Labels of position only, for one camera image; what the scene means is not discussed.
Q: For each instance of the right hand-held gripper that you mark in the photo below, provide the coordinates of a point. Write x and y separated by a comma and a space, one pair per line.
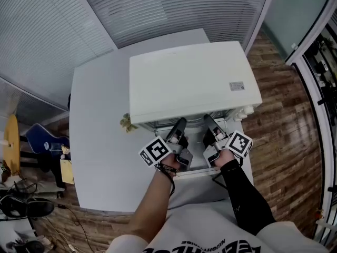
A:
239, 144

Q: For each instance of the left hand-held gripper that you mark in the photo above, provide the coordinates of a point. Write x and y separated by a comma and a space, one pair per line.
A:
155, 151

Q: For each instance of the person's right forearm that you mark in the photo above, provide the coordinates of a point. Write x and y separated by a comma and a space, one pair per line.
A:
245, 196

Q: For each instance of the person's left forearm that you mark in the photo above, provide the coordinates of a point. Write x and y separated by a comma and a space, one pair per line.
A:
150, 207

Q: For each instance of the white toaster oven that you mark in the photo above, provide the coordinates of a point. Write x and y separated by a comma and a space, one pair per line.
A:
189, 83

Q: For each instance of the person's left hand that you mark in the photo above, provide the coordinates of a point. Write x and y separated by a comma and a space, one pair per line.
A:
171, 162

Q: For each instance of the person's right hand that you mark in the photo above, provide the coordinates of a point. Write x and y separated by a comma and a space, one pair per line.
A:
225, 159

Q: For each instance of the small potted plant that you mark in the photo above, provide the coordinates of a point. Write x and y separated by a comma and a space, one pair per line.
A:
127, 122

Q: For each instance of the person's white printed shirt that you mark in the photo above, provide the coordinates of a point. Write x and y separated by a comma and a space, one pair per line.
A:
205, 225

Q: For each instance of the black backpack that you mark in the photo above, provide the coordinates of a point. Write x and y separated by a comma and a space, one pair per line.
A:
69, 101

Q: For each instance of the small yellow snack packet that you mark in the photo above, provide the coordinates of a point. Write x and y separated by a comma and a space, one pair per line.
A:
65, 149

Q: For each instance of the yellow paper envelope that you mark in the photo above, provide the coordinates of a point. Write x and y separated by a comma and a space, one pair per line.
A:
67, 170

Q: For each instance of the clear plastic water bottle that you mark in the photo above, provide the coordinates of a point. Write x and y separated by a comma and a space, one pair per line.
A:
50, 146

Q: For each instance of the blue chair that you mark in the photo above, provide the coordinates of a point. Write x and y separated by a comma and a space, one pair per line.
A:
39, 138

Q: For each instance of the black power adapter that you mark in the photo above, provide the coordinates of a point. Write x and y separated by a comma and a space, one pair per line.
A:
61, 206

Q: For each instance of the black office chair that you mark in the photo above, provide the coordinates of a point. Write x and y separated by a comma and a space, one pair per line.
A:
39, 207

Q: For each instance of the yellow round table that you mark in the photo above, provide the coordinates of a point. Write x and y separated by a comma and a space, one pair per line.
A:
11, 141

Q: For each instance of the white vase with flowers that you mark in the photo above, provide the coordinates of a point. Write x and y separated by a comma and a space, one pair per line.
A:
6, 143

